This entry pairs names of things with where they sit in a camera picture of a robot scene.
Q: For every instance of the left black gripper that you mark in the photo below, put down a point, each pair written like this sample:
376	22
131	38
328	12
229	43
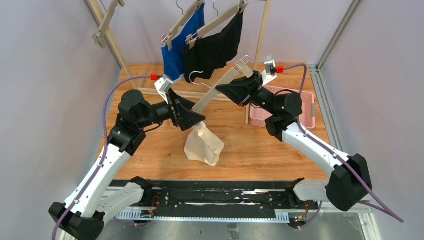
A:
175	111

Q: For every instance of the beige hanger with blue underwear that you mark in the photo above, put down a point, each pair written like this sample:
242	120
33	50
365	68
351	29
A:
186	15

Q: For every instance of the wooden clothes rack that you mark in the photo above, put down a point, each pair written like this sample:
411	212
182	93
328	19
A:
97	14

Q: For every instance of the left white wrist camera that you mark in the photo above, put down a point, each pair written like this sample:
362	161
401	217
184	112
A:
162	86

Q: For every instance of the empty beige clip hanger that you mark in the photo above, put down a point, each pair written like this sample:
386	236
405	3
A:
99	37

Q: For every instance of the pink plastic basket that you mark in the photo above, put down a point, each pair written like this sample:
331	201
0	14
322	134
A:
306	115

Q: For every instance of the cream underwear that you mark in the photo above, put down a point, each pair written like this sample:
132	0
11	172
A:
203	145

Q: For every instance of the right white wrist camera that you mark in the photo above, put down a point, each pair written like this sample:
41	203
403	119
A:
270	72

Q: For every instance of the beige hanger with black underwear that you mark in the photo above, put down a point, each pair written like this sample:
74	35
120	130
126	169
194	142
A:
201	32

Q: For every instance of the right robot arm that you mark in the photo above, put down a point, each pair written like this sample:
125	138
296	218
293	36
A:
349	178

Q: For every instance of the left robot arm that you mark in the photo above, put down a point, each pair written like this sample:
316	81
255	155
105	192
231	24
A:
84	214

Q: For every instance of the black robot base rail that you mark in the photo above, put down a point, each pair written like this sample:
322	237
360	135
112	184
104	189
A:
215	201

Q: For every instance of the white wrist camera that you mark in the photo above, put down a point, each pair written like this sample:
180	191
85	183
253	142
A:
270	72
162	86

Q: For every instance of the black underwear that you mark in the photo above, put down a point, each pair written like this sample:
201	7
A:
213	52

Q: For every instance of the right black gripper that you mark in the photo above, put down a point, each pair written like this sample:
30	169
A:
251	89

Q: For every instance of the blue underwear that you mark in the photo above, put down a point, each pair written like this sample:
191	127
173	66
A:
173	61

